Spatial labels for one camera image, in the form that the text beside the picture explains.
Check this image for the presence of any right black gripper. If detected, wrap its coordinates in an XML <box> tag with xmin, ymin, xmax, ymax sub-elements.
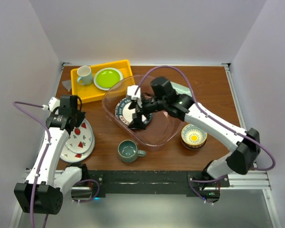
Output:
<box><xmin>128</xmin><ymin>93</ymin><xmax>167</xmax><ymax>130</ymax></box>

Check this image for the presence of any green rim lettered plate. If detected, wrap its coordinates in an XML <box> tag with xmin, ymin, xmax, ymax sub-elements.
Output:
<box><xmin>115</xmin><ymin>97</ymin><xmax>154</xmax><ymax>128</ymax></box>

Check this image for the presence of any watermelon pattern plate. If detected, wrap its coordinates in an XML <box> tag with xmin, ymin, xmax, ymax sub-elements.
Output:
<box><xmin>65</xmin><ymin>119</ymin><xmax>93</xmax><ymax>154</ymax></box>
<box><xmin>60</xmin><ymin>135</ymin><xmax>95</xmax><ymax>163</ymax></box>

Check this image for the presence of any blue floral plate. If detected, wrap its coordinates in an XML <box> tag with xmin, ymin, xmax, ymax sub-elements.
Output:
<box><xmin>114</xmin><ymin>101</ymin><xmax>123</xmax><ymax>120</ymax></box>

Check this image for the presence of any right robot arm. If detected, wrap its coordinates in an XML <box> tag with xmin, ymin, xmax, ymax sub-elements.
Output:
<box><xmin>127</xmin><ymin>76</ymin><xmax>260</xmax><ymax>187</ymax></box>

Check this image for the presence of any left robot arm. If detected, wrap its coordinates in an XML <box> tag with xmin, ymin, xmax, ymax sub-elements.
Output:
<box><xmin>14</xmin><ymin>95</ymin><xmax>89</xmax><ymax>215</ymax></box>

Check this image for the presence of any clear plastic bin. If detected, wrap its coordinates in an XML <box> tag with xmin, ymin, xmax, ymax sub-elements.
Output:
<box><xmin>102</xmin><ymin>75</ymin><xmax>185</xmax><ymax>150</ymax></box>

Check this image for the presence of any yellow plastic tray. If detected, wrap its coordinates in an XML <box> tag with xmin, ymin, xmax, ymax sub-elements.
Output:
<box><xmin>70</xmin><ymin>59</ymin><xmax>135</xmax><ymax>103</ymax></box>

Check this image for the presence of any teal ceramic mug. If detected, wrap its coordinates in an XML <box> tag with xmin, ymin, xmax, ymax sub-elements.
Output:
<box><xmin>117</xmin><ymin>140</ymin><xmax>146</xmax><ymax>163</ymax></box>

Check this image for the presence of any grey rimmed plate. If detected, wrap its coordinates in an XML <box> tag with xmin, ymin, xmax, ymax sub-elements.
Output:
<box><xmin>93</xmin><ymin>67</ymin><xmax>124</xmax><ymax>92</ymax></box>

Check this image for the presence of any light blue white mug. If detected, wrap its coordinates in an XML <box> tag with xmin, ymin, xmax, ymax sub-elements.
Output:
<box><xmin>77</xmin><ymin>66</ymin><xmax>94</xmax><ymax>86</ymax></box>

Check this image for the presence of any lime green plate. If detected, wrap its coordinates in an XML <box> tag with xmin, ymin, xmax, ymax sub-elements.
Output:
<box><xmin>95</xmin><ymin>69</ymin><xmax>122</xmax><ymax>88</ymax></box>

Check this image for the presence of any light blue rectangular dish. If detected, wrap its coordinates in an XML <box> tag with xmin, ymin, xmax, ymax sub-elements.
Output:
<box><xmin>171</xmin><ymin>81</ymin><xmax>192</xmax><ymax>97</ymax></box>

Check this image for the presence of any yellow blue patterned bowl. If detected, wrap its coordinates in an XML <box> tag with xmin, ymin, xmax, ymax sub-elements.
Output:
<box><xmin>181</xmin><ymin>124</ymin><xmax>208</xmax><ymax>147</ymax></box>

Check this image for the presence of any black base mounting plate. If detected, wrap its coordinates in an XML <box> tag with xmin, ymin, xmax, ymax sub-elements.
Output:
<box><xmin>71</xmin><ymin>170</ymin><xmax>230</xmax><ymax>200</ymax></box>

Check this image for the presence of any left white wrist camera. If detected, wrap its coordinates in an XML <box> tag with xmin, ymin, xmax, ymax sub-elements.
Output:
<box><xmin>42</xmin><ymin>97</ymin><xmax>60</xmax><ymax>112</ymax></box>

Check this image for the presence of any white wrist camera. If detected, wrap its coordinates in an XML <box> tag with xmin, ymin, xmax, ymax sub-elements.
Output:
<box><xmin>42</xmin><ymin>97</ymin><xmax>60</xmax><ymax>112</ymax></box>
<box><xmin>126</xmin><ymin>85</ymin><xmax>142</xmax><ymax>109</ymax></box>

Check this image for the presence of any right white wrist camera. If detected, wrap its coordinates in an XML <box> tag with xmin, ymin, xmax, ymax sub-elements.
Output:
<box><xmin>126</xmin><ymin>85</ymin><xmax>142</xmax><ymax>109</ymax></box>

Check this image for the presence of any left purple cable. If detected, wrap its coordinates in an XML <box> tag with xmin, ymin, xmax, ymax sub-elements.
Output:
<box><xmin>13</xmin><ymin>101</ymin><xmax>50</xmax><ymax>228</ymax></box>

